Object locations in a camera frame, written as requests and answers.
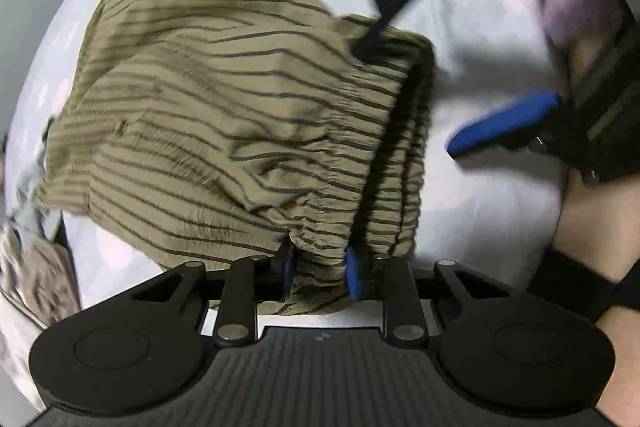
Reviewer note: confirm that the black wrist band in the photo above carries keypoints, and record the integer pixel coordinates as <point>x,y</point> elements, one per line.
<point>575,282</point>

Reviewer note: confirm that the grey-brown crumpled garment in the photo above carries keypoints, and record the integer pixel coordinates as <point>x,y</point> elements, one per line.
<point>40,277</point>

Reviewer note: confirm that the person's right forearm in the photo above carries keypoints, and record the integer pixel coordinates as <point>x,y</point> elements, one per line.
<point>600,217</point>

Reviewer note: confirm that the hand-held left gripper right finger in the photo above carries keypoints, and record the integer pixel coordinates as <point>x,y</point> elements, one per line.
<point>354,274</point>

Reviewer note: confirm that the olive striped garment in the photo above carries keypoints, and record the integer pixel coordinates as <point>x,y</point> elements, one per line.
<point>225,117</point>

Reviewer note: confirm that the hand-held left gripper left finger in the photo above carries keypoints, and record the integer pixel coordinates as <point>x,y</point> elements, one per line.
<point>287,272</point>

